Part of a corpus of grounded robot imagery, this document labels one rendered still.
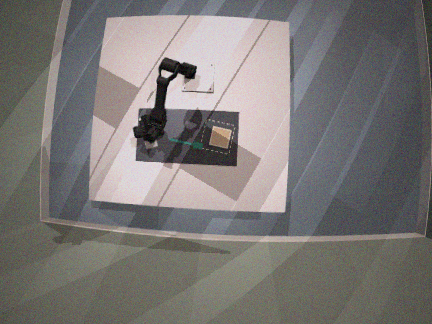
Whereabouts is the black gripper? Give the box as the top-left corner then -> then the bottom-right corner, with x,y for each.
133,125 -> 165,138

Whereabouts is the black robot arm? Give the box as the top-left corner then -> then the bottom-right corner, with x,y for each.
141,57 -> 197,142

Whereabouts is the cream tile with dark square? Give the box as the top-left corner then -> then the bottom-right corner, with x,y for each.
209,126 -> 232,149

